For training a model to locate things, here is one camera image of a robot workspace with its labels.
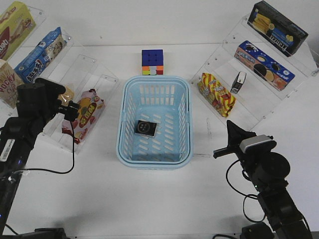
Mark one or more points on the clear acrylic right shelf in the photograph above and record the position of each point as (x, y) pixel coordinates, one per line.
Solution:
(258, 96)

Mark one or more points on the black white tissue pack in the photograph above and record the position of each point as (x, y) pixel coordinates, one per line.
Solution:
(146, 128)

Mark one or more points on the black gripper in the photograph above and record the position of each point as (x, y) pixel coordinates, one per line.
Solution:
(235, 136)
(39, 99)

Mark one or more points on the black Franzzi biscuit box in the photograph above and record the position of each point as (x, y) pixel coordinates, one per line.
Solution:
(276, 28)

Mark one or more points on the clear acrylic left shelf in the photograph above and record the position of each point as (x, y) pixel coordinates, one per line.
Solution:
(74, 67)

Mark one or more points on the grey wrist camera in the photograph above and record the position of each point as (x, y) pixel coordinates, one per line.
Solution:
(254, 141)

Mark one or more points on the pink blue Oreo box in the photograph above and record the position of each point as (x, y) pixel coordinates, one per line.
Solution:
(263, 65)

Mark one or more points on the blue white snack bag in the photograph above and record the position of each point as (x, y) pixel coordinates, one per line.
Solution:
(41, 56)

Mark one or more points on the clear acrylic shelf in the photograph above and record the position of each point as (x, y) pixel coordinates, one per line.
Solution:
(258, 96)
(74, 67)

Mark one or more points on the yellow biscuit box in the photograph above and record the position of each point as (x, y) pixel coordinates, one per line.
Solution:
(16, 24)

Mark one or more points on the light blue plastic basket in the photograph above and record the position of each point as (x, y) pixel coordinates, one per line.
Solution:
(165, 100)

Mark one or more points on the small black box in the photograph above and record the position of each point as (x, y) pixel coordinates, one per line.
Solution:
(238, 82)

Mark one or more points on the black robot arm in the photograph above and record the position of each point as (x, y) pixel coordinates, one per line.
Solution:
(17, 140)
(267, 171)

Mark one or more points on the Pocky box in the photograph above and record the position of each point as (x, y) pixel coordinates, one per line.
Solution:
(9, 81)

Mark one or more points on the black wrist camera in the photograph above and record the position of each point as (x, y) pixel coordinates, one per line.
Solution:
(70, 111)

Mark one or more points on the red yellow striped snack pack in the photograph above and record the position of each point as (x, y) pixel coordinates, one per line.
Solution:
(216, 94)

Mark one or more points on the colourful Rubik's cube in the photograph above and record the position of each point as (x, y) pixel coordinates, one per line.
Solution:
(152, 62)

